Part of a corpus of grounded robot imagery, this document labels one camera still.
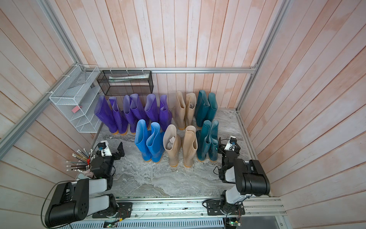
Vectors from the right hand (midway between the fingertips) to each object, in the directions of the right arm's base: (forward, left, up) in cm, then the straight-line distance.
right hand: (227, 138), depth 89 cm
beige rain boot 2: (-10, +24, +8) cm, 28 cm away
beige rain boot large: (+12, +31, +12) cm, 36 cm away
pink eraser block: (+7, +92, +19) cm, 94 cm away
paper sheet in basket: (+28, +72, +25) cm, 81 cm away
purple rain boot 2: (+9, +69, +8) cm, 70 cm away
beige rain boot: (+21, +23, +10) cm, 33 cm away
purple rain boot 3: (+10, +57, +16) cm, 60 cm away
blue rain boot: (-3, +53, +7) cm, 53 cm away
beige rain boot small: (-10, +34, +9) cm, 37 cm away
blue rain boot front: (-13, +42, +15) cm, 47 cm away
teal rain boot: (+14, +17, +11) cm, 24 cm away
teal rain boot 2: (+15, +9, +14) cm, 22 cm away
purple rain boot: (+11, +79, +14) cm, 81 cm away
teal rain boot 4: (-12, +11, +7) cm, 18 cm away
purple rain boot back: (+11, +40, +8) cm, 42 cm away
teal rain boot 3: (-10, +16, +13) cm, 23 cm away
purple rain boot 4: (+18, +51, +9) cm, 55 cm away
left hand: (-6, +71, +1) cm, 71 cm away
